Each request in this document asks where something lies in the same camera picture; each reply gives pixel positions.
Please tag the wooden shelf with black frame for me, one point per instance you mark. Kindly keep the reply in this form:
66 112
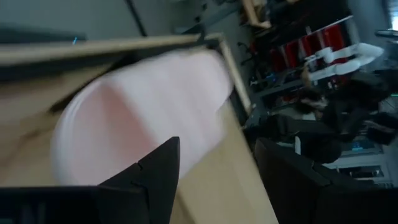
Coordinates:
93 46

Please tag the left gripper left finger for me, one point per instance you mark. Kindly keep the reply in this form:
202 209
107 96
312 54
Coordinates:
155 180

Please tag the red shelf rack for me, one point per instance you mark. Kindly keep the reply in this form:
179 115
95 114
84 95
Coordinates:
311 43

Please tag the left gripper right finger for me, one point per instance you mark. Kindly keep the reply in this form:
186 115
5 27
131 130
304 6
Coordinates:
289 186

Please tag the person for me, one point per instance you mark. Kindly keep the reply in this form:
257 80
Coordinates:
335 115

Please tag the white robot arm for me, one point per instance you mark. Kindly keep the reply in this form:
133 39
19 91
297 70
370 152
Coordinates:
342 59

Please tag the pink foam slide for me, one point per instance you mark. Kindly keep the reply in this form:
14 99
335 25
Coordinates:
140 109

